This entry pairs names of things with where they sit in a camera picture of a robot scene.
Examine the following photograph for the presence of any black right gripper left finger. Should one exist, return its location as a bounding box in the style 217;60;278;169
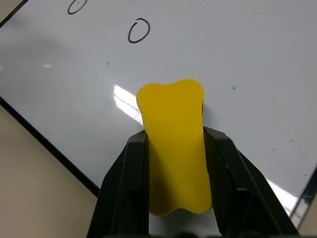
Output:
86;129;151;238

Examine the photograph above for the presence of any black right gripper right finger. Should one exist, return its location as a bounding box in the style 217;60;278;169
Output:
203;126;301;238

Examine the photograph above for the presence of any yellow whiteboard eraser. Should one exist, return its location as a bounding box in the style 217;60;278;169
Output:
136;78;212;217

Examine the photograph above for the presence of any black-framed whiteboard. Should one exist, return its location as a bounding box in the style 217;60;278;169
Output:
0;0;317;229

